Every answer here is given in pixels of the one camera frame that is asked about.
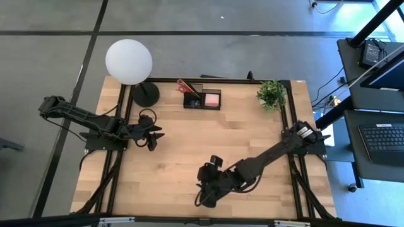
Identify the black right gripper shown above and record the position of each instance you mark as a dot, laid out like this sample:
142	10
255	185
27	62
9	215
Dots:
217	179

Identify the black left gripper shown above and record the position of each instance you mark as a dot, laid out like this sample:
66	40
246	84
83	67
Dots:
140	127

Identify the yellow pencil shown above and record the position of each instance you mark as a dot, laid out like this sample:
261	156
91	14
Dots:
193	90

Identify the pink sticky notes pad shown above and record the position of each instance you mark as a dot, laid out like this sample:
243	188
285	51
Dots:
212	100

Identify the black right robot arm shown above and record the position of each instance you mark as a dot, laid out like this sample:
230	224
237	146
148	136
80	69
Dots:
274	151

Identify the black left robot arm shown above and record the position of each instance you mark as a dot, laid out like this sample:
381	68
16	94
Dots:
82	118

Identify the black mesh desk organizer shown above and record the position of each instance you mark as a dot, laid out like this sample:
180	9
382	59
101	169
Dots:
202	101

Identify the white globe lamp black base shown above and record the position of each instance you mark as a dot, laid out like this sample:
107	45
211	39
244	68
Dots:
128	61

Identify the black clamp knob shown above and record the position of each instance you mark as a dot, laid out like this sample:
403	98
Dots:
250	76

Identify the green plant in white pot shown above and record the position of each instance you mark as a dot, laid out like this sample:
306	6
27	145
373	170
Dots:
271	94

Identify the white paper sheet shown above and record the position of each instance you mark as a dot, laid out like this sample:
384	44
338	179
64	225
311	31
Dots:
329	138

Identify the grey chair part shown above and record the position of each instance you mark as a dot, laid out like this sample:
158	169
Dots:
9	144

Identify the black caster wheel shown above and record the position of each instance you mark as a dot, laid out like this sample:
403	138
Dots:
353	188

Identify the black side desk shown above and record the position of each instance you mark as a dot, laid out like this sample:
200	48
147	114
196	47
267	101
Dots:
372	173
350	79

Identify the black keyboard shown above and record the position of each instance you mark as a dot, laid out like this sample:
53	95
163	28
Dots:
382	142

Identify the black desk monitor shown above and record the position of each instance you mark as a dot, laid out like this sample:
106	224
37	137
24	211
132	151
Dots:
388	79

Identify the black power adapter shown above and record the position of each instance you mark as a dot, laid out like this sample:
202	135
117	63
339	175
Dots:
370	53

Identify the black vertical support pole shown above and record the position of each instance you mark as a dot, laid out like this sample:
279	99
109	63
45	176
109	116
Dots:
375	22

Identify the black aluminium table frame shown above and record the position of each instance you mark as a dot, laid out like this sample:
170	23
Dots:
227	80

